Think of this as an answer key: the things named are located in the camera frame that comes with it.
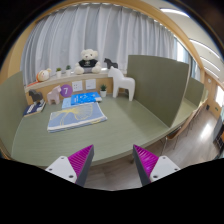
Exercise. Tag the white curtain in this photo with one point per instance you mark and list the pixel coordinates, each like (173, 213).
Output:
(115, 32)

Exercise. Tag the left white wall socket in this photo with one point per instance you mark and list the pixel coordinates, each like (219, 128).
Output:
(77, 86)

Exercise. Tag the potted plant on ledge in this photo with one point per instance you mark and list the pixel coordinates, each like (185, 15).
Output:
(68, 70)
(58, 72)

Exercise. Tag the blue patterned folded towel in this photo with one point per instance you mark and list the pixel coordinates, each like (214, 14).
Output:
(74, 117)

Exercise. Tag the left potted plant on ledge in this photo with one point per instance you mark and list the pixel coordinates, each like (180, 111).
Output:
(58, 72)

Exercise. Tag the small black horse figurine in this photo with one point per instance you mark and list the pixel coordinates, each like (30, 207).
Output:
(110, 63)

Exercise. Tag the right potted plant on ledge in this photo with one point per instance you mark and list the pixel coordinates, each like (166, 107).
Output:
(68, 70)

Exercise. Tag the purple round number sign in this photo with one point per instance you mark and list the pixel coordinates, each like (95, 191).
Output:
(66, 90)

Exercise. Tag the right white wall socket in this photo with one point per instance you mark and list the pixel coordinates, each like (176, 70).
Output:
(90, 84)

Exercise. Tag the wooden chair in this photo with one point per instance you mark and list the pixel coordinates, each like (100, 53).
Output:
(174, 135)

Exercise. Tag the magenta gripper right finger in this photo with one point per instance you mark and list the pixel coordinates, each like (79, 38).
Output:
(151, 167)

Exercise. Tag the white wall socket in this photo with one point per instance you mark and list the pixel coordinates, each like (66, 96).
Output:
(77, 86)
(90, 84)

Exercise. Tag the pink wooden horse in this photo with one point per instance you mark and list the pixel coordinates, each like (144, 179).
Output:
(54, 95)

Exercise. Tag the large white wooden horse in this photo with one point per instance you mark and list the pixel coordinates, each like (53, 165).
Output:
(120, 81)

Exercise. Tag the orange white plush toy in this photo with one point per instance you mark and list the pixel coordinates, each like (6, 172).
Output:
(43, 75)

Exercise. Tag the small potted plant on desk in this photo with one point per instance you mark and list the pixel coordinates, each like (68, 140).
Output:
(103, 90)

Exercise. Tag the green desk divider panel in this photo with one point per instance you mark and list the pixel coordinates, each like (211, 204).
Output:
(160, 84)

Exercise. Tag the dark grey wooden horse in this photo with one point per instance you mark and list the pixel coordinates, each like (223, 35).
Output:
(36, 96)

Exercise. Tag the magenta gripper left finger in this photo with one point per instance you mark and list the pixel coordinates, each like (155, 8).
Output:
(75, 167)

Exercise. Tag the white teddy bear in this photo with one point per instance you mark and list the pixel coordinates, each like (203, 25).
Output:
(88, 63)

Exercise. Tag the dark blue book stack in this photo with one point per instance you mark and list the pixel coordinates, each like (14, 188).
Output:
(34, 108)

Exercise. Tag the green left divider panel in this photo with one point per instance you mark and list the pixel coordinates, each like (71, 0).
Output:
(12, 105)

